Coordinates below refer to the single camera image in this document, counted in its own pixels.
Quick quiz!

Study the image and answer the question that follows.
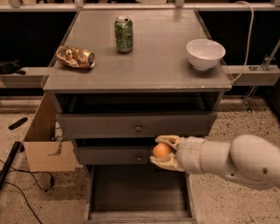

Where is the green soda can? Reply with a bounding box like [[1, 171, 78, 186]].
[[115, 16, 133, 53]]

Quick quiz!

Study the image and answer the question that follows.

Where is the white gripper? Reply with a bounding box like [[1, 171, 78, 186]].
[[150, 135, 205, 174]]

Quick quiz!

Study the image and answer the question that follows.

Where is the grey top drawer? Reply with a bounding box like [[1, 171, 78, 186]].
[[57, 112, 217, 139]]

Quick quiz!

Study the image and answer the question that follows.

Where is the black bag on shelf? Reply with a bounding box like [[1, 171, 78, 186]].
[[0, 60, 26, 75]]

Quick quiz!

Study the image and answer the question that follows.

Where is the grey middle drawer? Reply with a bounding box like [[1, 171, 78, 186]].
[[74, 147, 152, 165]]

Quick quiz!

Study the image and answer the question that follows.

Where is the white bowl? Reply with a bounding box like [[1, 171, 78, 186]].
[[186, 39, 226, 71]]

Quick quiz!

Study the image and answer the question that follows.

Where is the small black floor object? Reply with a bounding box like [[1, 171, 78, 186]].
[[8, 118, 28, 130]]

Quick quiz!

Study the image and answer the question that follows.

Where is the crushed gold can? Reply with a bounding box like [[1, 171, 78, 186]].
[[56, 46, 95, 69]]

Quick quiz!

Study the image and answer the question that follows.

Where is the orange fruit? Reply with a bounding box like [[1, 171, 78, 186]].
[[152, 143, 172, 159]]

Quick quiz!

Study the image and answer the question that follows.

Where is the black pole on floor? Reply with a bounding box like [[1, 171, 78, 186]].
[[0, 141, 21, 190]]

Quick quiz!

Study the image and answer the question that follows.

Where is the grey drawer cabinet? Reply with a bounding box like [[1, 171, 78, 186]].
[[42, 8, 233, 224]]

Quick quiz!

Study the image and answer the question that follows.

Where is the grey drawer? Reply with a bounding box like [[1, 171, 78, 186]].
[[83, 164, 197, 224], [74, 147, 152, 165], [57, 112, 217, 139]]

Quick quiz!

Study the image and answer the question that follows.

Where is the grey bottom drawer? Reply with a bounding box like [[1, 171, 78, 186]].
[[83, 164, 197, 224]]

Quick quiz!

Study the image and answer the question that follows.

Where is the cardboard box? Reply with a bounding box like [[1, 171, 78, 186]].
[[22, 94, 78, 172]]

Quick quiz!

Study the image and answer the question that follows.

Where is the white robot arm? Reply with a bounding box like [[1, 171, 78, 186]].
[[150, 134, 280, 189]]

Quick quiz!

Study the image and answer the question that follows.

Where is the metal railing frame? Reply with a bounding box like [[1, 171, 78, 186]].
[[0, 0, 280, 11]]

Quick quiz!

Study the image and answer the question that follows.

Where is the white cable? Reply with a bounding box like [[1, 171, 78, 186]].
[[230, 0, 255, 85]]

